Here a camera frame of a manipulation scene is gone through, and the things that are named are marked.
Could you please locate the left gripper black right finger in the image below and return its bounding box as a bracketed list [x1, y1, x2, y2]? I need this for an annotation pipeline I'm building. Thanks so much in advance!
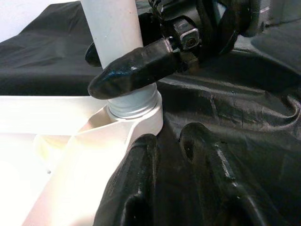
[180, 122, 266, 226]

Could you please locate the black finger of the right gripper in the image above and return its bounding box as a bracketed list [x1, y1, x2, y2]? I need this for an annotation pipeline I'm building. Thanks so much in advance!
[84, 42, 103, 68]
[88, 39, 182, 99]

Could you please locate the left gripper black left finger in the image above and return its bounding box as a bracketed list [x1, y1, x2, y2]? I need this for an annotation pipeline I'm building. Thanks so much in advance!
[93, 133, 159, 226]

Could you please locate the white plastic table leg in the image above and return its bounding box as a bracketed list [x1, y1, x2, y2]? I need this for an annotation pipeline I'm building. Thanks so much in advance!
[81, 0, 159, 118]

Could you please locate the white plastic table top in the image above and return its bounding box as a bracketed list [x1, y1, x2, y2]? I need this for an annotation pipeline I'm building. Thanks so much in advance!
[0, 90, 164, 226]

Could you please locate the black plastic cover sheet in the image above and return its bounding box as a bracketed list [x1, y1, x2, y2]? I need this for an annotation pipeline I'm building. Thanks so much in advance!
[0, 0, 301, 226]

